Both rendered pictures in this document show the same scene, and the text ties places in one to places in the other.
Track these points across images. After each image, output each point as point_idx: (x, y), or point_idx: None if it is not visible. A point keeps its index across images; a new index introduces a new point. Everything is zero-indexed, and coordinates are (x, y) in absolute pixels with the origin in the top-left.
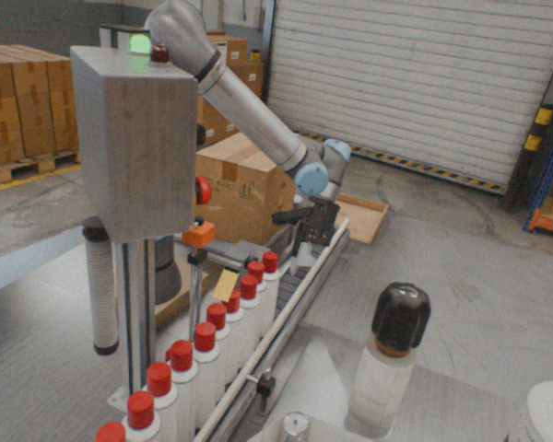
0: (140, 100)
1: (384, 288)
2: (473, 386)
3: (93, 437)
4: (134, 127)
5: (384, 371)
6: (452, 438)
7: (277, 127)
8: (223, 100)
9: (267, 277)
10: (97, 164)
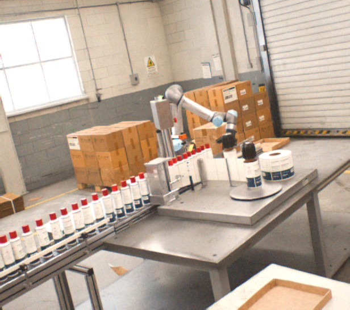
0: (160, 105)
1: None
2: None
3: None
4: (160, 109)
5: (226, 154)
6: None
7: (203, 109)
8: (186, 105)
9: (207, 149)
10: (156, 118)
